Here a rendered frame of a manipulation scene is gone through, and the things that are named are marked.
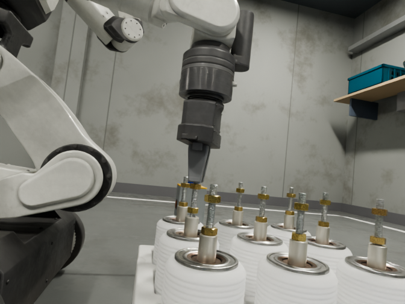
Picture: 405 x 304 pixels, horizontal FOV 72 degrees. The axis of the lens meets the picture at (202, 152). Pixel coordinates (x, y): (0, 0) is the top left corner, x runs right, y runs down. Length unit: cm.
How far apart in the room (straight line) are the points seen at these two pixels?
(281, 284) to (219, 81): 29
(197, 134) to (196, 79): 9
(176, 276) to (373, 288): 24
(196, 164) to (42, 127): 36
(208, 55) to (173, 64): 333
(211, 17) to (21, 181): 46
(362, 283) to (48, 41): 385
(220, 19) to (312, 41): 419
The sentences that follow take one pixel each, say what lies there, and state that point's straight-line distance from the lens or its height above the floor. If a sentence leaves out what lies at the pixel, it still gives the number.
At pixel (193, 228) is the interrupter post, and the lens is 45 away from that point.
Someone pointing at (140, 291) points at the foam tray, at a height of 18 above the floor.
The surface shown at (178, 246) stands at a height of 24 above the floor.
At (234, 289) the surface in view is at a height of 23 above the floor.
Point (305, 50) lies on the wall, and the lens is 451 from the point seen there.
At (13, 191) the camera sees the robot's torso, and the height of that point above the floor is 28.
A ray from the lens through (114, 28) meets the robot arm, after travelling 103.
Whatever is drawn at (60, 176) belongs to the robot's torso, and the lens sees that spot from 61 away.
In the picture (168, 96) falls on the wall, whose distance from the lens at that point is 365.
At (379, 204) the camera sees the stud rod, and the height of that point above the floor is 34.
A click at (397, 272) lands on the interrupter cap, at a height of 25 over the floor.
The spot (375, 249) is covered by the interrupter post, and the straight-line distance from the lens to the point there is 45.
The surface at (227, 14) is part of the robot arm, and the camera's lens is 46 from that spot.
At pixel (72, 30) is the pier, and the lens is 386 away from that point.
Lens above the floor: 35
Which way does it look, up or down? 4 degrees up
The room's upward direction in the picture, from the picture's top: 6 degrees clockwise
